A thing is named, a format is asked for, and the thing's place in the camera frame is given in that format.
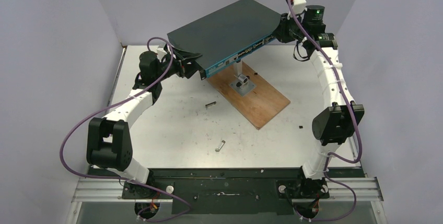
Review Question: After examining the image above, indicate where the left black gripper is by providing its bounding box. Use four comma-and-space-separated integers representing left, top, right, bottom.
155, 48, 204, 82

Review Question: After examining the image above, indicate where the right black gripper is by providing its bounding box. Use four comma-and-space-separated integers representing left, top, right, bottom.
271, 11, 306, 44

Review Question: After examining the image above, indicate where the dark transceiver module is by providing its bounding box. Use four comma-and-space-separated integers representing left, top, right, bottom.
205, 101, 217, 109

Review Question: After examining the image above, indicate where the teal grey network switch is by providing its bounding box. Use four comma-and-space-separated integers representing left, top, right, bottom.
167, 0, 281, 80

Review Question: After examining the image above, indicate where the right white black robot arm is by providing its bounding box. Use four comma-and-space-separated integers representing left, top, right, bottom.
273, 5, 365, 197

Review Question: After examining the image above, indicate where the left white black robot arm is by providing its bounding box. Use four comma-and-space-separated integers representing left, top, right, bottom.
86, 47, 202, 198

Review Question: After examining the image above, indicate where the wooden base board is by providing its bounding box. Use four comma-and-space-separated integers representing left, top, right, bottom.
207, 62, 290, 129

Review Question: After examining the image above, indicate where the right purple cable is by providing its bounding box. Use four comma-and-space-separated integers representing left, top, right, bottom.
286, 0, 364, 222

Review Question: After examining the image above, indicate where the purple cable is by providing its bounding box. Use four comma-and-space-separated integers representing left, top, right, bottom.
59, 37, 193, 223
286, 0, 364, 222

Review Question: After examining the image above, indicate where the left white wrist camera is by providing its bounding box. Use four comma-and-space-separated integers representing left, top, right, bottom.
157, 43, 169, 57

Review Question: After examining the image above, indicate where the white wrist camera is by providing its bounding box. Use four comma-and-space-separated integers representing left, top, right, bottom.
157, 43, 169, 57
287, 0, 307, 19

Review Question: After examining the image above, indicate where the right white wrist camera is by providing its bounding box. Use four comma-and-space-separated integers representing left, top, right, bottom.
287, 0, 307, 19

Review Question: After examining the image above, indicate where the metal switch mounting stand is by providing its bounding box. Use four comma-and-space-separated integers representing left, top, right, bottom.
230, 60, 256, 97

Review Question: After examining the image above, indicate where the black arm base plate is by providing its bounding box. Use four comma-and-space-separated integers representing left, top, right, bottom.
122, 168, 365, 216

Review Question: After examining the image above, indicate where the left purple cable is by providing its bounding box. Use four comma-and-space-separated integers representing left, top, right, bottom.
59, 37, 193, 223

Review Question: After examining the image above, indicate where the aluminium frame rail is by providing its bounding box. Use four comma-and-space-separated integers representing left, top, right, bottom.
72, 178, 383, 203

